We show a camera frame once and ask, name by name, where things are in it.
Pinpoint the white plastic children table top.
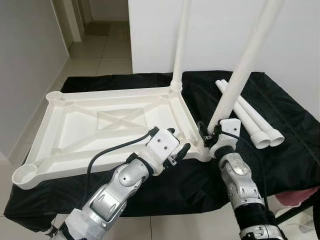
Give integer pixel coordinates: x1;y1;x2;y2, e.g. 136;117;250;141
11;86;213;191

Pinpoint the pink round stool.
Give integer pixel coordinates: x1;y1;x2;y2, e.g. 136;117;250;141
276;187;318;206

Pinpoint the black metal pole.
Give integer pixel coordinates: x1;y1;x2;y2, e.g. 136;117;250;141
275;197;320;226

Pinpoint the black fabric table cloth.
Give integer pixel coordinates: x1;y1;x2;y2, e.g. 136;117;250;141
4;71;320;233

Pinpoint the white plastic table leg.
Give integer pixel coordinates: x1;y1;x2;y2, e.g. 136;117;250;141
169;0;193;93
204;0;285;136
222;80;285;147
215;80;272;150

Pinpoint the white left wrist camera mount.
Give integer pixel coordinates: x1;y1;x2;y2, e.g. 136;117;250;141
145;129;181;176

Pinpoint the white round floor fan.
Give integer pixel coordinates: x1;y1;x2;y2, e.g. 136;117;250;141
287;205;320;240

